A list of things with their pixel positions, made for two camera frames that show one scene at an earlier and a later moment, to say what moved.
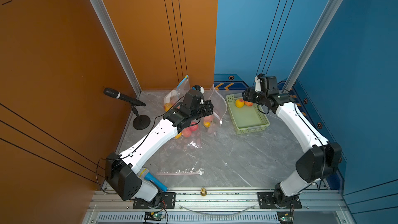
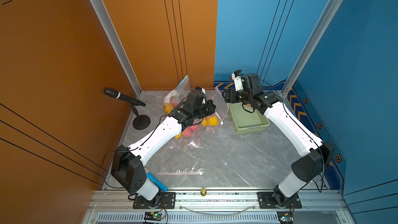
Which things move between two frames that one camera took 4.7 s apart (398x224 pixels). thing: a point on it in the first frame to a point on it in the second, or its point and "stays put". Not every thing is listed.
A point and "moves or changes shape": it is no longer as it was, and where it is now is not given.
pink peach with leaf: [186, 131] stays put
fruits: [167, 106] stays put
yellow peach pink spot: [239, 102] moves or changes shape
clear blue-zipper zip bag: [173, 97] stays put
